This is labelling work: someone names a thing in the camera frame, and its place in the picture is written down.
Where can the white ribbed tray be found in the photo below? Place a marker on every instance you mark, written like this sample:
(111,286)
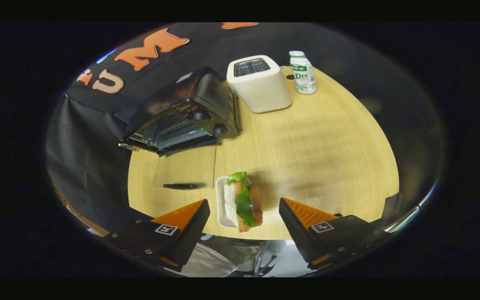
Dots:
(220,204)

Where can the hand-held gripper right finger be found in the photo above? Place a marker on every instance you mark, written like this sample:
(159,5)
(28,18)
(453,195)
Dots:
(296,231)

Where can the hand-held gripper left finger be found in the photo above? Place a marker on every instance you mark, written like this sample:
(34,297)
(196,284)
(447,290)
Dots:
(192,233)

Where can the white pop-up toaster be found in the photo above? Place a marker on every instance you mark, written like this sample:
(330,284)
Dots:
(265,89)

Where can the black toaster oven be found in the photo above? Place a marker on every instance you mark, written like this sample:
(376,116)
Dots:
(190,108)

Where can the white bottle green label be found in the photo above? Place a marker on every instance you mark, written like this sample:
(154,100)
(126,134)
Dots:
(304,77)

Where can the lettuce sandwich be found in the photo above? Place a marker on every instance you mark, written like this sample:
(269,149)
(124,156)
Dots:
(244,204)

